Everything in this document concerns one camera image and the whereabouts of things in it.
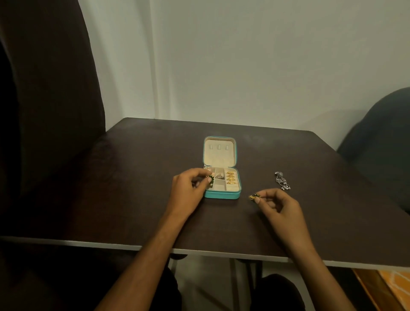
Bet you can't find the brown wooden furniture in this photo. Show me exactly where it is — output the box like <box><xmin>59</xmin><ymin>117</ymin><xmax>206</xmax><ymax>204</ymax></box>
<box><xmin>352</xmin><ymin>268</ymin><xmax>390</xmax><ymax>311</ymax></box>

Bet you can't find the person's left forearm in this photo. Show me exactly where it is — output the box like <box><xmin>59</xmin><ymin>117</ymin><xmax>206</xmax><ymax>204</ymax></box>
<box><xmin>94</xmin><ymin>212</ymin><xmax>191</xmax><ymax>311</ymax></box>

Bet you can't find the person's right leg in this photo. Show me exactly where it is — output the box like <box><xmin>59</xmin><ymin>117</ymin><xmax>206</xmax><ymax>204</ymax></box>
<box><xmin>249</xmin><ymin>273</ymin><xmax>305</xmax><ymax>311</ymax></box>

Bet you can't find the dark grey chair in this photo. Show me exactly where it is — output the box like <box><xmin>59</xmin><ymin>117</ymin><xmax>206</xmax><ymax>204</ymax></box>
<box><xmin>337</xmin><ymin>87</ymin><xmax>410</xmax><ymax>214</ymax></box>

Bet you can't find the person's right forearm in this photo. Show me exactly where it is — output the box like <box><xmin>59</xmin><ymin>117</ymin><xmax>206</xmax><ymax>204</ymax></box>
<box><xmin>287</xmin><ymin>239</ymin><xmax>357</xmax><ymax>311</ymax></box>

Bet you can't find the person's right hand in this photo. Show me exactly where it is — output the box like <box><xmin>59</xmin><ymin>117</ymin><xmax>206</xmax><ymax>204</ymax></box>
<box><xmin>254</xmin><ymin>188</ymin><xmax>313</xmax><ymax>254</ymax></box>

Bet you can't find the teal jewelry box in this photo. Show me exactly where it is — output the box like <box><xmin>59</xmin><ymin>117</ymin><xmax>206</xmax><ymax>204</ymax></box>
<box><xmin>202</xmin><ymin>136</ymin><xmax>242</xmax><ymax>200</ymax></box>

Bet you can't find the dark brown sofa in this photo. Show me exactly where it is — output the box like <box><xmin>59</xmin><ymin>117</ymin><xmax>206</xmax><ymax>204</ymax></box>
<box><xmin>0</xmin><ymin>0</ymin><xmax>106</xmax><ymax>239</ymax></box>

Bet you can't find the orange patterned cloth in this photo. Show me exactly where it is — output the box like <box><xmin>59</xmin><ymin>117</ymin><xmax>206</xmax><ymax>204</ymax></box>
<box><xmin>378</xmin><ymin>270</ymin><xmax>410</xmax><ymax>311</ymax></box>

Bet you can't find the person's left hand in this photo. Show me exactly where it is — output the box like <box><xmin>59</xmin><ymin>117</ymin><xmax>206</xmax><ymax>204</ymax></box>
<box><xmin>166</xmin><ymin>168</ymin><xmax>214</xmax><ymax>222</ymax></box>

